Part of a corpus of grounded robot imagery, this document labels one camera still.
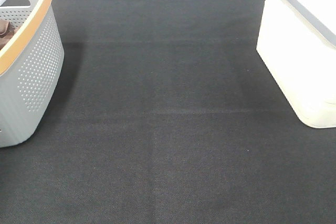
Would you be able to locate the black table cloth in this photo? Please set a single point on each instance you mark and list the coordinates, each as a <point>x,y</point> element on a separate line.
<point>165,113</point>

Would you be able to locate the brown towels in basket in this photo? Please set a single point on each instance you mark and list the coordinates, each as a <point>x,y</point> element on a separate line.
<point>7,31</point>

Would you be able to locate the white storage bin grey rim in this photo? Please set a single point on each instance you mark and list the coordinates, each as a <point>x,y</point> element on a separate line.
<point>296,41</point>

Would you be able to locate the grey perforated laundry basket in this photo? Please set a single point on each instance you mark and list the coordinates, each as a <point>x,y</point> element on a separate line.
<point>31,64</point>

